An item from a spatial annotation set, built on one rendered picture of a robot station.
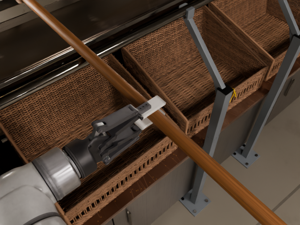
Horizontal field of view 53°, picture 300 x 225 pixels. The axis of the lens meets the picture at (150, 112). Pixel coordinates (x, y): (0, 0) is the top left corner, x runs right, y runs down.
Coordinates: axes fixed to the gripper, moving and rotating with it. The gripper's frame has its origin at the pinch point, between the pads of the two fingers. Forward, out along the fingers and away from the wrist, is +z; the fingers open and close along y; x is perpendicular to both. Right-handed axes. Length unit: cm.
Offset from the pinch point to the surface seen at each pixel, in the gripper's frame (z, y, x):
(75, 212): -21, 50, -14
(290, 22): 87, 20, -12
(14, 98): -20.9, 3.0, -26.8
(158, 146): 17, 48, -15
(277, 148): 110, 119, 4
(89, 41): 19, 24, -60
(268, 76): 96, 58, -15
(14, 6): -3, 2, -64
